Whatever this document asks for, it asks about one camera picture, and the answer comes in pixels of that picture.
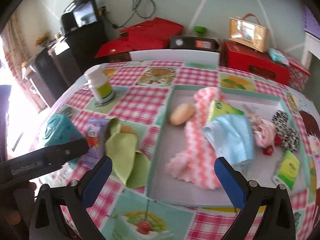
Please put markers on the leopard print scrunchie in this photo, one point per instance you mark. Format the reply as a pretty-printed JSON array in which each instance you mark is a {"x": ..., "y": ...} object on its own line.
[{"x": 288, "y": 135}]

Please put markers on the pink white striped towel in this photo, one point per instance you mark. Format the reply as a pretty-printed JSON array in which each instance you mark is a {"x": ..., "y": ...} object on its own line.
[{"x": 195, "y": 164}]

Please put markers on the person hand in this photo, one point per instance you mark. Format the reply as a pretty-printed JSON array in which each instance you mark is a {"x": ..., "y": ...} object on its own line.
[{"x": 17, "y": 204}]

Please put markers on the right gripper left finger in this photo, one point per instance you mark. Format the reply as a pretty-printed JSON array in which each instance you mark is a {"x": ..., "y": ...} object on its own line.
[{"x": 82, "y": 194}]

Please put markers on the teal shallow box tray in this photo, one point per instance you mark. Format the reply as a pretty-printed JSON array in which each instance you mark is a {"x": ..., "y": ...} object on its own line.
[{"x": 262, "y": 168}]

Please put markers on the blue wet wipes pack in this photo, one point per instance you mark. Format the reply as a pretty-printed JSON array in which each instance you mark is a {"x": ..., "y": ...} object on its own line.
[{"x": 278, "y": 56}]

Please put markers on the purple perforated basket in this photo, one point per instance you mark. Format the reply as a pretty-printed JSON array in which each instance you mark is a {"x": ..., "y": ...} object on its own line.
[{"x": 310, "y": 23}]

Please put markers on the black monitor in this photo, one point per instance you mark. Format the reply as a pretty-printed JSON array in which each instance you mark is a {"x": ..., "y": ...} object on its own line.
[{"x": 79, "y": 14}]

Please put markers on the white shelf frame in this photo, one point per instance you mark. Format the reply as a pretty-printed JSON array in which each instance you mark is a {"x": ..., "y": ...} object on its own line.
[{"x": 311, "y": 48}]

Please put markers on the red carton box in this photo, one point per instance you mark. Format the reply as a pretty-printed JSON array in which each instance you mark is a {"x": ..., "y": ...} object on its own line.
[{"x": 243, "y": 58}]

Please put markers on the beige sponge egg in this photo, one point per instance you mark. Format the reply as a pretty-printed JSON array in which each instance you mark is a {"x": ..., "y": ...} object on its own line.
[{"x": 182, "y": 114}]

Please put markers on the pink patterned cloth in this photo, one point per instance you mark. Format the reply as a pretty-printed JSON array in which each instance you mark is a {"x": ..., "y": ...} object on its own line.
[{"x": 264, "y": 131}]

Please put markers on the red pink hair bow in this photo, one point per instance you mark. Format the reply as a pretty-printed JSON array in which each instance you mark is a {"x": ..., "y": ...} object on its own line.
[{"x": 270, "y": 149}]

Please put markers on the teal plastic toy case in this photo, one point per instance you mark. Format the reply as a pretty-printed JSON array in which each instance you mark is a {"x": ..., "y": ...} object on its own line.
[{"x": 60, "y": 130}]

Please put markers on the green tissue pack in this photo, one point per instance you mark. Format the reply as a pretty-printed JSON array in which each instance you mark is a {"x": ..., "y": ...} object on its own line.
[
  {"x": 218, "y": 108},
  {"x": 287, "y": 171}
]

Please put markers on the red gift bag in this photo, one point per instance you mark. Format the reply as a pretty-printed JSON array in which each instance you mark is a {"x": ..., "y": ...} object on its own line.
[{"x": 147, "y": 35}]

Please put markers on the white foam board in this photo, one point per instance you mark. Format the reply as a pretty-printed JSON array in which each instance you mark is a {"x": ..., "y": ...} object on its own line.
[{"x": 184, "y": 55}]

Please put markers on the checkered picture tablecloth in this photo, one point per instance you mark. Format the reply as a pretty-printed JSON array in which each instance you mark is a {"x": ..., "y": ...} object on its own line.
[{"x": 146, "y": 93}]

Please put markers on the white pill bottle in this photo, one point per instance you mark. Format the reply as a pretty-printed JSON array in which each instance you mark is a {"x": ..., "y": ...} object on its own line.
[{"x": 99, "y": 84}]

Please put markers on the light green cloth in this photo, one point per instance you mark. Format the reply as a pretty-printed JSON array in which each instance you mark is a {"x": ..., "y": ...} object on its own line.
[{"x": 129, "y": 164}]

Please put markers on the blue face mask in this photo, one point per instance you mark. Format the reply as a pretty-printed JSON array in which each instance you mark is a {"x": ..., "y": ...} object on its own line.
[{"x": 231, "y": 137}]

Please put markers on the green dumbbell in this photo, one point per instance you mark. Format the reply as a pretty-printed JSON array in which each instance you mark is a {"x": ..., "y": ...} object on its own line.
[{"x": 200, "y": 31}]

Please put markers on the purple baby wipes pack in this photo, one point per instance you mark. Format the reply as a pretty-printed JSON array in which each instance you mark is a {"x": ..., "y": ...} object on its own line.
[{"x": 95, "y": 137}]

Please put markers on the black flat box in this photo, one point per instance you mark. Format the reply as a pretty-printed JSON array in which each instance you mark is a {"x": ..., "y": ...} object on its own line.
[{"x": 193, "y": 43}]

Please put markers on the yellow flower bouquet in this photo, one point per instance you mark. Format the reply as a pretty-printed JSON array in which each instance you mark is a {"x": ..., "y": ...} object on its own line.
[{"x": 43, "y": 40}]

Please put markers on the black cabinet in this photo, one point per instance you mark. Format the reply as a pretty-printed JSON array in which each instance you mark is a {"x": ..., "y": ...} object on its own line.
[{"x": 56, "y": 68}]

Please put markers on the red patterned gift box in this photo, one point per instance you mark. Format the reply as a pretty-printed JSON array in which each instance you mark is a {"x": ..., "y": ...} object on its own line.
[{"x": 298, "y": 74}]

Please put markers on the wooden handle gift box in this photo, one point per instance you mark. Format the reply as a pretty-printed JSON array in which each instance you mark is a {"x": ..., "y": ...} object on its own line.
[{"x": 248, "y": 31}]

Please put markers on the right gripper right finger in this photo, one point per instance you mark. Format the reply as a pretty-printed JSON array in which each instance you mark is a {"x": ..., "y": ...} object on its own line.
[{"x": 245, "y": 195}]

